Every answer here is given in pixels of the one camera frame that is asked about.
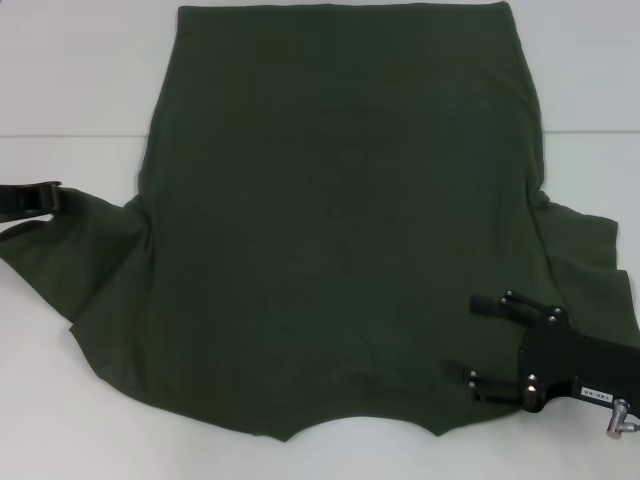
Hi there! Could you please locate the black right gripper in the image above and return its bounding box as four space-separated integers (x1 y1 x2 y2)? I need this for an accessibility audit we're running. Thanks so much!
442 288 640 416

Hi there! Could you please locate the dark green t-shirt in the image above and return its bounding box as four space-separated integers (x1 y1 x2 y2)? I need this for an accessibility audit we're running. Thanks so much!
0 3 640 445

